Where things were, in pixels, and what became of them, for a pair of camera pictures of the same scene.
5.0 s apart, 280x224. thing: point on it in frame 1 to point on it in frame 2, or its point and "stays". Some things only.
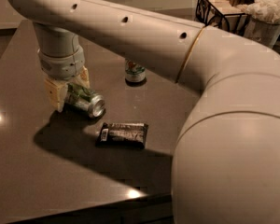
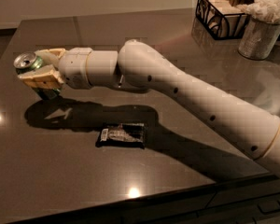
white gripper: [62, 65] stays
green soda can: [88, 102] to [28, 62]
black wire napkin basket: [224, 9] stays
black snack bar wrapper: [122, 135] stays
